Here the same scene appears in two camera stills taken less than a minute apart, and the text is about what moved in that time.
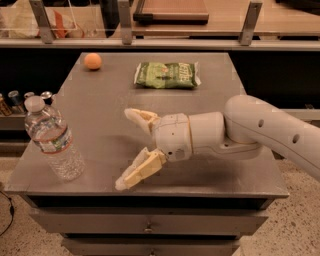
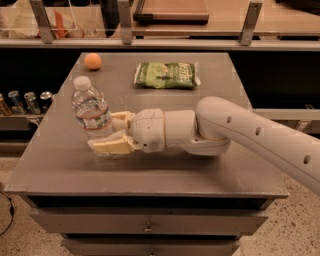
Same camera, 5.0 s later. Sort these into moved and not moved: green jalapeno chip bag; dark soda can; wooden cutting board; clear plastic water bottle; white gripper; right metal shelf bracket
Moved: clear plastic water bottle; white gripper
Not moved: dark soda can; green jalapeno chip bag; right metal shelf bracket; wooden cutting board
